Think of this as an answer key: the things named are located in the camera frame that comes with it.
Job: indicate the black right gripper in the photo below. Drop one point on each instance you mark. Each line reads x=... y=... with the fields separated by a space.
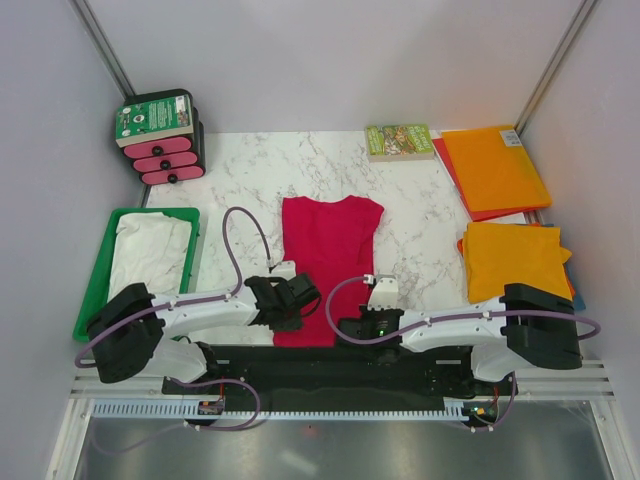
x=366 y=312

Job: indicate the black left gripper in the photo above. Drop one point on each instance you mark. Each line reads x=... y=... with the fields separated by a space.
x=292 y=324

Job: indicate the magenta pink t-shirt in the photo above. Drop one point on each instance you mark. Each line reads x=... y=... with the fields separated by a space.
x=331 y=242

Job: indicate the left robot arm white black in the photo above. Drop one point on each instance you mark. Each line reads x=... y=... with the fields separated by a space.
x=136 y=331

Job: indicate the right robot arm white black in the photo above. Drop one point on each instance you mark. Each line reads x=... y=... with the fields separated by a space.
x=525 y=327

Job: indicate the yellow folded t-shirt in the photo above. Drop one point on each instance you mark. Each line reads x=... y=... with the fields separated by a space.
x=496 y=255

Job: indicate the white crumpled t-shirt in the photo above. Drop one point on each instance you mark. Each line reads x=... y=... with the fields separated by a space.
x=150 y=248

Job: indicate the green illustrated paperback book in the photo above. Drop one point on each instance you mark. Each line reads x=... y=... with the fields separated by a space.
x=404 y=142

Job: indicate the black pink drawer unit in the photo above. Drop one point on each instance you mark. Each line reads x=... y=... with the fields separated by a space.
x=170 y=160

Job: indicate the green plastic tray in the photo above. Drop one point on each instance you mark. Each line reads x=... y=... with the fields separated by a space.
x=96 y=293

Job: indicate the orange plastic folder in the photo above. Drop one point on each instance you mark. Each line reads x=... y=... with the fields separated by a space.
x=495 y=174

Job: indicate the orange folded t-shirt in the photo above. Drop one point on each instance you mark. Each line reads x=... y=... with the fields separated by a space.
x=569 y=281

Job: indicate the blue folded t-shirt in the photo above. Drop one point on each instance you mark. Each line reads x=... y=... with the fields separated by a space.
x=578 y=301

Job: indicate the green book on drawers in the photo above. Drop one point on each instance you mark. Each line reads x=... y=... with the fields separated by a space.
x=154 y=120

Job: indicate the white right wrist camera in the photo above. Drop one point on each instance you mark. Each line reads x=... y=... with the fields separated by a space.
x=384 y=292

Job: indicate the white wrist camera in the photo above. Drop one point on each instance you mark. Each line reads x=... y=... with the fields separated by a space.
x=283 y=269
x=384 y=292

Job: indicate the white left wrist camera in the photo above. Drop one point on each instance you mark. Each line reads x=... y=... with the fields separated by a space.
x=283 y=269

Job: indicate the white slotted cable duct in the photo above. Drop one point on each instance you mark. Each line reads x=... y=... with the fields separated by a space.
x=452 y=411

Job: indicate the left aluminium corner post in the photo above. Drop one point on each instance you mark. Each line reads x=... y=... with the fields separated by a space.
x=92 y=26

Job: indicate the aluminium corner post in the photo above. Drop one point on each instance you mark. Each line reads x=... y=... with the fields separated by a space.
x=92 y=26
x=577 y=24

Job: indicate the right aluminium corner post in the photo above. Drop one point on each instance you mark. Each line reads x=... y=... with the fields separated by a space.
x=577 y=24

